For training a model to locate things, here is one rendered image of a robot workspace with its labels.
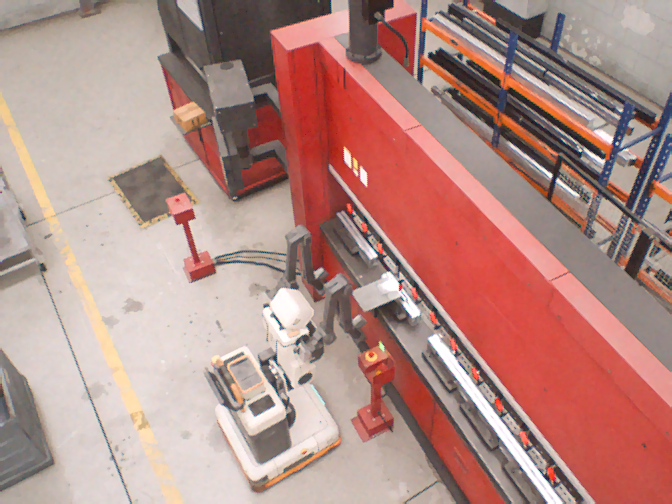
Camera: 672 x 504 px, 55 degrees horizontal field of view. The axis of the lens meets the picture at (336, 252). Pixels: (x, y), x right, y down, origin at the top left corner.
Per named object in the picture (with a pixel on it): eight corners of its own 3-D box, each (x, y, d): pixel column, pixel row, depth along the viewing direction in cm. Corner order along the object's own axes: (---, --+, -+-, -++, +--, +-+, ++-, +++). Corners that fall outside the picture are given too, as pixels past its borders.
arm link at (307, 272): (294, 227, 364) (303, 238, 357) (303, 223, 365) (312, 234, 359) (300, 276, 395) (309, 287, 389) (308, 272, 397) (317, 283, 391)
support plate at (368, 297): (351, 292, 410) (350, 291, 410) (387, 277, 418) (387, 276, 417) (364, 312, 399) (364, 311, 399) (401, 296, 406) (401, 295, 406)
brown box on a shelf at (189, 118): (169, 117, 547) (165, 105, 538) (197, 107, 555) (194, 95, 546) (182, 135, 529) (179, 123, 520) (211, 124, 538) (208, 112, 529)
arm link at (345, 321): (333, 276, 338) (344, 289, 332) (343, 271, 340) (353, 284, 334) (337, 324, 370) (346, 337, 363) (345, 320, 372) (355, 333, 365)
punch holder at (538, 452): (523, 445, 318) (529, 429, 305) (537, 438, 320) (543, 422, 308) (542, 471, 308) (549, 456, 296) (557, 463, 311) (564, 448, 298)
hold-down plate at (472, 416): (459, 407, 366) (459, 404, 364) (467, 403, 367) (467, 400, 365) (490, 451, 348) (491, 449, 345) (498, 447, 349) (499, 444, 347)
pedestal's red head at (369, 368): (357, 365, 413) (357, 349, 399) (379, 355, 417) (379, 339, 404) (372, 389, 400) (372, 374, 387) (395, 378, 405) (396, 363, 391)
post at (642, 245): (552, 431, 447) (641, 229, 299) (558, 428, 448) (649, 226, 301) (556, 437, 444) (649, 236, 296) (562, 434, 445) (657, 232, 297)
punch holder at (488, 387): (475, 382, 342) (479, 365, 330) (489, 376, 345) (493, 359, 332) (492, 405, 333) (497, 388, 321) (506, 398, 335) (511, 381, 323)
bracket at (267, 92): (239, 100, 447) (238, 92, 442) (272, 90, 453) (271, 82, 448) (261, 131, 422) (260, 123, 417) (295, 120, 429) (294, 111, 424)
